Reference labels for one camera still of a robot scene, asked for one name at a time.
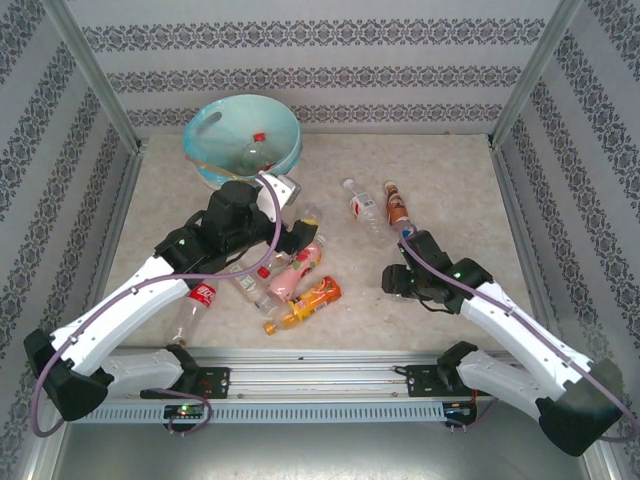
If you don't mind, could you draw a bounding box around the pink drink bottle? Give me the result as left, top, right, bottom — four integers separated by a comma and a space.
267, 234, 329, 304

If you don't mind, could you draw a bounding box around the slotted grey cable duct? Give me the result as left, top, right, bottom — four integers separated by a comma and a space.
89, 402, 451, 425

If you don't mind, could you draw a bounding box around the teal plastic bucket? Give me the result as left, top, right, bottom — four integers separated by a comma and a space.
181, 95, 304, 190

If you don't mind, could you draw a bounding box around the aluminium frame post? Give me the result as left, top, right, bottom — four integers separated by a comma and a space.
491, 0, 585, 147
42, 0, 147, 154

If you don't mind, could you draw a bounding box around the white-capped bottle red white label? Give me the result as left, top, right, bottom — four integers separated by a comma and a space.
342, 178, 392, 249

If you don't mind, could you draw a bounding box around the orange juice bottle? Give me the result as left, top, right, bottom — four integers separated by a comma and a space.
263, 275, 344, 336

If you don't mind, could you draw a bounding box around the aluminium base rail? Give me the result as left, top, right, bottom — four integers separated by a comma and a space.
49, 348, 591, 401

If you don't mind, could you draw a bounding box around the clear unlabelled plastic bottle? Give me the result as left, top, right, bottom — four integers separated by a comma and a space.
298, 201, 325, 225

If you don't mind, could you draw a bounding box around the cola bottle red label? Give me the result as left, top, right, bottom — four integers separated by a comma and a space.
168, 279, 220, 349

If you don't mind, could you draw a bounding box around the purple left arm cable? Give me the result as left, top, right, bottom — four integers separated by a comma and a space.
30, 171, 284, 440

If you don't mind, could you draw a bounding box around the clear bottle green white label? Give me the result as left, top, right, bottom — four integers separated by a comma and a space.
227, 264, 280, 317

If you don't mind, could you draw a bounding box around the red-capped bottle red yellow label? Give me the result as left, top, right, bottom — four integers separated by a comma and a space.
256, 247, 294, 280

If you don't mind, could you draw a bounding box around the black mount plate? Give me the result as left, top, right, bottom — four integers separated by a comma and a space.
405, 363, 497, 400
192, 366, 232, 400

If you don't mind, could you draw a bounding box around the grey metal panel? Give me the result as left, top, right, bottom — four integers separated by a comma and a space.
29, 399, 616, 480

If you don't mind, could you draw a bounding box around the left circuit board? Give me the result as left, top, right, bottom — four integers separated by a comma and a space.
164, 403, 205, 420

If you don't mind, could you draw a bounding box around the brown drink bottle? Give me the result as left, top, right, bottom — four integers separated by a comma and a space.
383, 180, 412, 236

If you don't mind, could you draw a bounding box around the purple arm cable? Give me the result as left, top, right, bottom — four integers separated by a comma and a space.
30, 171, 284, 440
397, 225, 632, 444

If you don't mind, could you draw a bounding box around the black left mount plate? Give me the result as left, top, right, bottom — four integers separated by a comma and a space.
192, 366, 232, 400

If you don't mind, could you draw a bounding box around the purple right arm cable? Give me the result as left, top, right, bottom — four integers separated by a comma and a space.
397, 225, 632, 444

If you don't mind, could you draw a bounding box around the clear bottle red cap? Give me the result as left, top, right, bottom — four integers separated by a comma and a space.
238, 131, 275, 172

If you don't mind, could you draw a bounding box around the black right mount plate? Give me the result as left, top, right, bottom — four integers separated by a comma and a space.
405, 363, 497, 400

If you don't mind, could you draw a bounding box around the aluminium side rail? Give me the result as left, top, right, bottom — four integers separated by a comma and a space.
491, 142, 569, 359
67, 142, 149, 364

